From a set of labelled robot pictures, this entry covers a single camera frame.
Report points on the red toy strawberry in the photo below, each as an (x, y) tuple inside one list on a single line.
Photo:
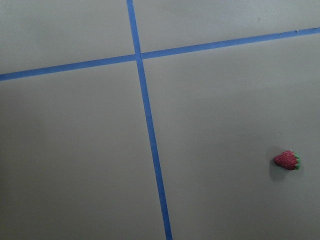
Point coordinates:
[(288, 160)]

